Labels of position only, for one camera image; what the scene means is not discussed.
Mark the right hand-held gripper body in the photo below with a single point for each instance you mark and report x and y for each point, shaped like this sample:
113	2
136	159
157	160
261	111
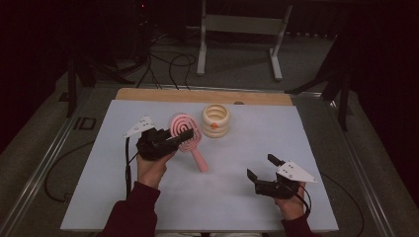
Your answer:
275	189

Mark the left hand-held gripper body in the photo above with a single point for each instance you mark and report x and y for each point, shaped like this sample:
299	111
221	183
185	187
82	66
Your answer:
154	146

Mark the pink hairbrush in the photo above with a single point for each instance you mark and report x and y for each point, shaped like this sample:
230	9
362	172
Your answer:
200	160

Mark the cream ribbed holder cup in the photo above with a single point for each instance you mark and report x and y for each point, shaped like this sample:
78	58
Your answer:
214	130

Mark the person's right hand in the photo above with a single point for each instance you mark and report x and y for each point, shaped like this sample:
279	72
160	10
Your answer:
293	207

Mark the person's left hand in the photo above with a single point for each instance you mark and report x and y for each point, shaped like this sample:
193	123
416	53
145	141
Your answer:
150	173

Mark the white table board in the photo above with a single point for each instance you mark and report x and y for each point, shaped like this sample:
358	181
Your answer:
230	154

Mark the black tripod stand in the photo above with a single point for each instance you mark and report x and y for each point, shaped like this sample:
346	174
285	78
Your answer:
71	92
343	105

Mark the metal floor rail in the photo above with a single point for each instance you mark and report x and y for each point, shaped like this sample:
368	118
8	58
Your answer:
359	171
42	166

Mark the white metal stand frame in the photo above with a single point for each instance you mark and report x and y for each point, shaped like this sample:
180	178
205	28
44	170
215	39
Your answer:
243	24

